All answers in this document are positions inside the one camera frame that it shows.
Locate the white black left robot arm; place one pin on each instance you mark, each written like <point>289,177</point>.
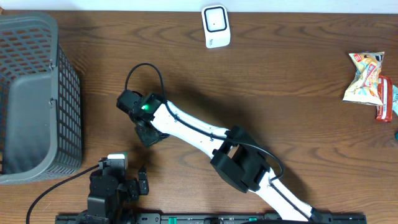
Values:
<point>101,207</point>

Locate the pale green wipes pack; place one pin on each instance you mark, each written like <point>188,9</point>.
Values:
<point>395,99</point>

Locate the yellow white chips bag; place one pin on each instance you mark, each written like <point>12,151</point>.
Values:
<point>363,88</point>

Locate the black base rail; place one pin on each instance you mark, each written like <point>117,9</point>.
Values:
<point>156,218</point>

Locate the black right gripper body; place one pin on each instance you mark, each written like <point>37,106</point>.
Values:
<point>150,137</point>

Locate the grey plastic mesh basket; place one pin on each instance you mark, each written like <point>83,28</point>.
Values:
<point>41,128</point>

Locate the red orange chocolate bar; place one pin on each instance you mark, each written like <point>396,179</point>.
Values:
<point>384,88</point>

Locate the white barcode scanner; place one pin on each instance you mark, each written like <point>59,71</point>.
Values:
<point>216,26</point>

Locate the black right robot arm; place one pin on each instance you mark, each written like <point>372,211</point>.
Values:
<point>234,155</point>

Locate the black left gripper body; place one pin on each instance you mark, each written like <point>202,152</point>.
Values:
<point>130,190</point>

